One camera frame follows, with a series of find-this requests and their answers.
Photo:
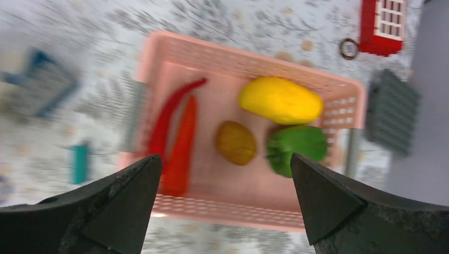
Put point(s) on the red chili toy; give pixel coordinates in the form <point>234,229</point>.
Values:
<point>158,139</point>

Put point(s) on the blue grey brick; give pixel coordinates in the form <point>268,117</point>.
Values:
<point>33,83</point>

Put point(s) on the red grid block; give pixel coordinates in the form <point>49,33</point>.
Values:
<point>382,26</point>

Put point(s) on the yellow pepper toy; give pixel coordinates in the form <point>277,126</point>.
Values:
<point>281,101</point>

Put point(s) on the orange carrot toy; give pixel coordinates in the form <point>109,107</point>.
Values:
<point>177,169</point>

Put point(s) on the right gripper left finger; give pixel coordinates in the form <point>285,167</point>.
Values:
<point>109,215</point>

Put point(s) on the brown kiwi toy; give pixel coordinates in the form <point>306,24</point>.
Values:
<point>235,142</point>

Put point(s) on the dark grey baseplate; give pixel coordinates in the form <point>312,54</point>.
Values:
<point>392,110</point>

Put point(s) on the teal small brick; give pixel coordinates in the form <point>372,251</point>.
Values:
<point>80,163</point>

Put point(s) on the pink plastic basket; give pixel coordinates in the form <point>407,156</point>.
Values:
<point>230,180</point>

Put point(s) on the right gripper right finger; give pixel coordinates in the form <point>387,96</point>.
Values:
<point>342,215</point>

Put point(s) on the green pepper toy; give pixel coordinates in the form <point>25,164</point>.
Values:
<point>308,140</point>

